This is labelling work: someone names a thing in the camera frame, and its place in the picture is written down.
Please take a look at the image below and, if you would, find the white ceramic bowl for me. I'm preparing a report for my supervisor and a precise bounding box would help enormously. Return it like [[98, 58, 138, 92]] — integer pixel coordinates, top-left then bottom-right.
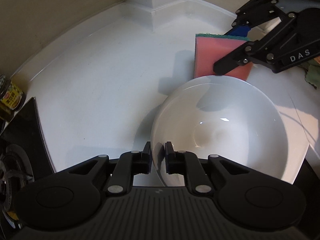
[[151, 76, 289, 186]]

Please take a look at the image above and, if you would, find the green dish cloth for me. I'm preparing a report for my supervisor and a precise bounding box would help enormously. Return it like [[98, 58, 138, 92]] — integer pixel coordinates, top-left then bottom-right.
[[299, 57, 320, 89]]

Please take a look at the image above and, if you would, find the pink green sponge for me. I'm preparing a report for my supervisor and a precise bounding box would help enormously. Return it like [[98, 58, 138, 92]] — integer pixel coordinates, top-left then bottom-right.
[[194, 34, 248, 78]]

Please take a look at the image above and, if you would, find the black gas stove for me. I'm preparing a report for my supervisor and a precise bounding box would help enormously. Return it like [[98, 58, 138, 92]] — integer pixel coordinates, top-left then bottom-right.
[[1, 97, 54, 239]]

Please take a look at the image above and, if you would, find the yellow label sauce jar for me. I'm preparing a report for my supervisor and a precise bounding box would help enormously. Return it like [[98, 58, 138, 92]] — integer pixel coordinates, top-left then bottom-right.
[[0, 74, 26, 122]]

